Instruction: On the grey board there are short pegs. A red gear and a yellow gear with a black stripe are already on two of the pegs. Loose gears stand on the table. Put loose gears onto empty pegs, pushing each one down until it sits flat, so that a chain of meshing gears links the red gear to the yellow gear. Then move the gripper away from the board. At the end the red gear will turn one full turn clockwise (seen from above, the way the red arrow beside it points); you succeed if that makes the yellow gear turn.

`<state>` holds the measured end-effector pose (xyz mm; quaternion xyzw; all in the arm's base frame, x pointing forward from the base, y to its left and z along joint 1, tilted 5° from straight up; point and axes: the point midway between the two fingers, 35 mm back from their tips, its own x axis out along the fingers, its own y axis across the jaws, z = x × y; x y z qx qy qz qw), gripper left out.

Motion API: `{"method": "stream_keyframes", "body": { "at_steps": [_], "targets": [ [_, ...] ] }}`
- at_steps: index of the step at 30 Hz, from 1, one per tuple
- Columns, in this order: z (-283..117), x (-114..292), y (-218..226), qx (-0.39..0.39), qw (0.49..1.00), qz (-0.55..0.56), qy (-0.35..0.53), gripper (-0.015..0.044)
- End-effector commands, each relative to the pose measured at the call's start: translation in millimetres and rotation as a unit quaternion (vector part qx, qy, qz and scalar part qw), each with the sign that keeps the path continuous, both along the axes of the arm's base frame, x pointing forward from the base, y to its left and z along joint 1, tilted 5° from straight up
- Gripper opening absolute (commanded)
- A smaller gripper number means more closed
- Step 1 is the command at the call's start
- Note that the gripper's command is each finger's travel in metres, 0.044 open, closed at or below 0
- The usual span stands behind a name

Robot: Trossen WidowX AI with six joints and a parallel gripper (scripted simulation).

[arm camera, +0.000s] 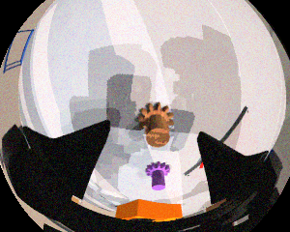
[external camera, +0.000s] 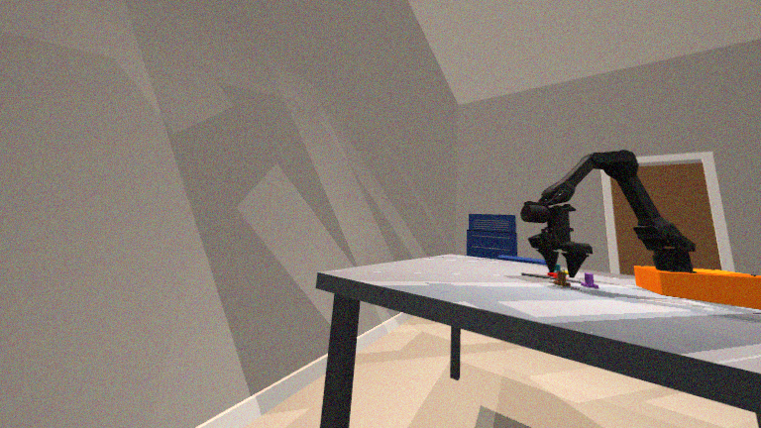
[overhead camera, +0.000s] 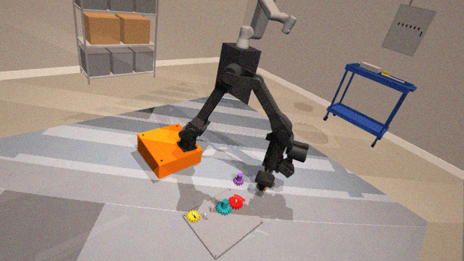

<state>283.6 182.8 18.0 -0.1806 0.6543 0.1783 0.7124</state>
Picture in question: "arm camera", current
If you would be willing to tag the purple gear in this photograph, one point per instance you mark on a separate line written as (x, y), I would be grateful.
(157, 172)

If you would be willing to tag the brown gear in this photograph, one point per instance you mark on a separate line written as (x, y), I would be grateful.
(156, 121)

